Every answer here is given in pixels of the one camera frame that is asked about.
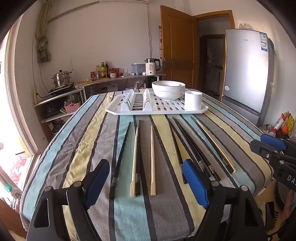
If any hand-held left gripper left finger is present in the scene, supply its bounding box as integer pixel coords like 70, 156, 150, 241
26, 159, 110, 241

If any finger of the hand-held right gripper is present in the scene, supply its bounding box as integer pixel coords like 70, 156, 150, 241
260, 134, 287, 152
250, 138, 296, 168

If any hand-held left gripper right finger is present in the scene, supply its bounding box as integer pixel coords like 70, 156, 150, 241
182, 159, 270, 241

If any white cup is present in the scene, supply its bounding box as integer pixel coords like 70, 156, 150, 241
184, 91, 203, 110

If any colourful snack bag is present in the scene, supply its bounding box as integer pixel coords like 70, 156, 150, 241
275, 112, 296, 135

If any dark gold-trimmed chopstick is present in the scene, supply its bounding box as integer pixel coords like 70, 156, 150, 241
191, 116, 234, 174

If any bamboo chopstick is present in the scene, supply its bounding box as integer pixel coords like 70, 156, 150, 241
150, 126, 156, 196
130, 127, 139, 198

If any striped tablecloth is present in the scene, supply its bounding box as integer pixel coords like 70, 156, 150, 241
20, 89, 274, 241

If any silver refrigerator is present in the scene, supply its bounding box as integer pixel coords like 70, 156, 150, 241
221, 29, 275, 127

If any pink plastic basket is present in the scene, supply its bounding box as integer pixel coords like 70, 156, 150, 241
64, 102, 81, 113

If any white plastic dish rack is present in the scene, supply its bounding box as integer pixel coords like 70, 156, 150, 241
105, 88, 209, 115

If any black kitchen appliance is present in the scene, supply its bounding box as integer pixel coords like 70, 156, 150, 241
44, 105, 63, 118

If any large white bowl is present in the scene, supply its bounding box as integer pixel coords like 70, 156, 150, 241
152, 81, 186, 101

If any metal shelf rack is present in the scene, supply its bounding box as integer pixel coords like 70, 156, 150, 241
33, 87, 85, 139

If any black stove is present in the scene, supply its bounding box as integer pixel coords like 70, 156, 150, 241
48, 82, 76, 97

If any wooden cutting board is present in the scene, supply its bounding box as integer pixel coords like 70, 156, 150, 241
76, 77, 110, 86

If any white dark-rimmed bowl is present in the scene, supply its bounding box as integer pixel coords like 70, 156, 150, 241
154, 81, 183, 88

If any steel kitchen table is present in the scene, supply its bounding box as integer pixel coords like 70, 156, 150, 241
75, 74, 166, 98

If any steel steamer pot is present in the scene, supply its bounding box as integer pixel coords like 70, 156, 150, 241
51, 70, 73, 88

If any clear plastic storage box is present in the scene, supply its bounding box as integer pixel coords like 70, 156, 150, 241
131, 62, 147, 75

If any white electric kettle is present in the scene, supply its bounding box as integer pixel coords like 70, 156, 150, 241
145, 58, 161, 75

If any wooden door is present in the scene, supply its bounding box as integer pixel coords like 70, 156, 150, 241
160, 5, 199, 90

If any gold black-handled chopstick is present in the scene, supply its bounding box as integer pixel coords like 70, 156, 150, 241
196, 120, 236, 172

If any wooden door frame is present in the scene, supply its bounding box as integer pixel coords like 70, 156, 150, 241
194, 10, 235, 93

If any wrapped wall pipe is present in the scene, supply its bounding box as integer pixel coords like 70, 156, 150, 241
36, 0, 52, 63

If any white wall cable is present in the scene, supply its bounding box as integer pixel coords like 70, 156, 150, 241
147, 2, 153, 59

